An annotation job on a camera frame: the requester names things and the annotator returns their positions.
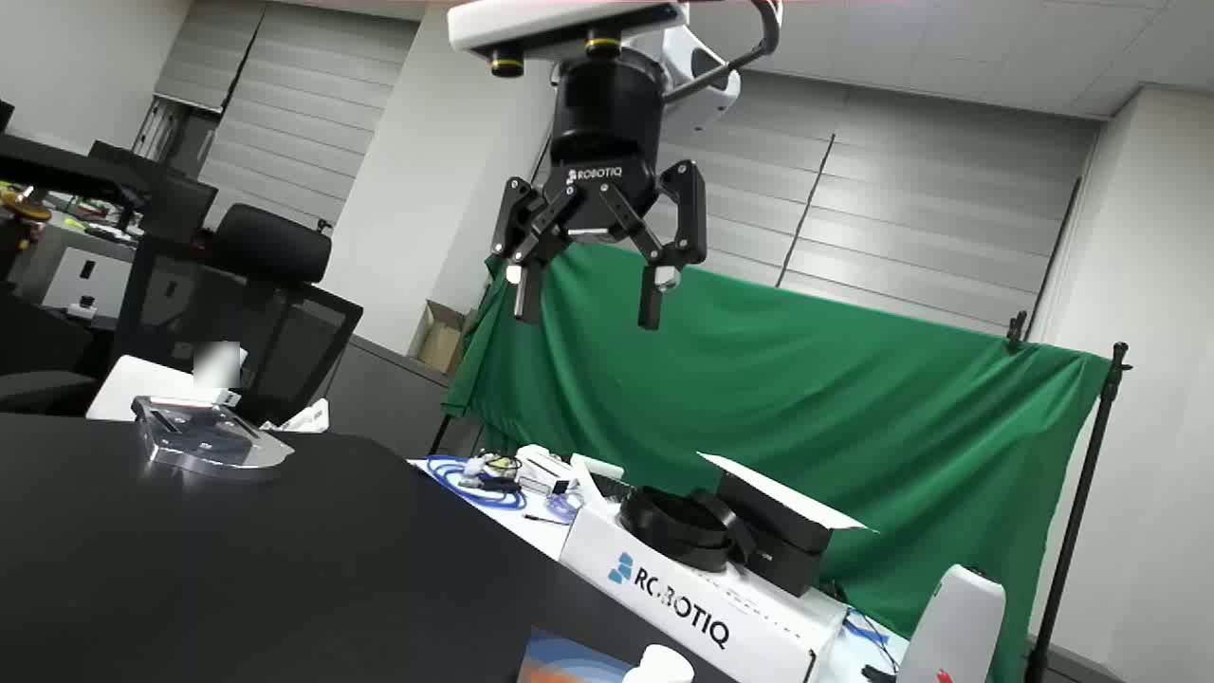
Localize green backdrop cloth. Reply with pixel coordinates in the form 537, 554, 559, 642
439, 240, 1117, 683

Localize grey window blinds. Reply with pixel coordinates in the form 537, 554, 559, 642
656, 70, 1101, 336

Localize black mesh office chair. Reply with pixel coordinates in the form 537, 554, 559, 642
118, 200, 367, 427

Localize brown cardboard box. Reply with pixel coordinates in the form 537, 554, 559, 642
411, 298, 473, 381

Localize blue Machine Learning book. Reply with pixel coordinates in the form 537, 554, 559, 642
515, 627, 639, 683

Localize white device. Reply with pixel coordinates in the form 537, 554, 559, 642
82, 336, 252, 424

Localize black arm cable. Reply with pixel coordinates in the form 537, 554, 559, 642
656, 0, 784, 109

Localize white wrist stereo camera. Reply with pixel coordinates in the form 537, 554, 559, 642
444, 0, 694, 85

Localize blue cable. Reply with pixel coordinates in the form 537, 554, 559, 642
421, 451, 530, 515

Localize white plastic bottle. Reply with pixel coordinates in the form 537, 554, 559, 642
623, 642, 699, 683

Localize dark computer monitor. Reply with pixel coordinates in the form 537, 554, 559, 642
82, 135, 220, 243

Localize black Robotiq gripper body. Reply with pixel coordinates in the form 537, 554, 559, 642
544, 49, 670, 243

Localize tall white bottle red label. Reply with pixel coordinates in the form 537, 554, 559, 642
890, 562, 1008, 683

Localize black open case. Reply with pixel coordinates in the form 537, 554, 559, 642
699, 451, 868, 601

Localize black backdrop stand pole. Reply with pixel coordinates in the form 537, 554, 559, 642
1022, 336, 1134, 683

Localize black coiled strap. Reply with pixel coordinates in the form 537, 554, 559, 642
615, 481, 744, 578

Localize clear plastic container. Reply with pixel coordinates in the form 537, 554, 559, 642
129, 392, 297, 479

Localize white Robotiq cardboard box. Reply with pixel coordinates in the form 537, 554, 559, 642
559, 500, 832, 683

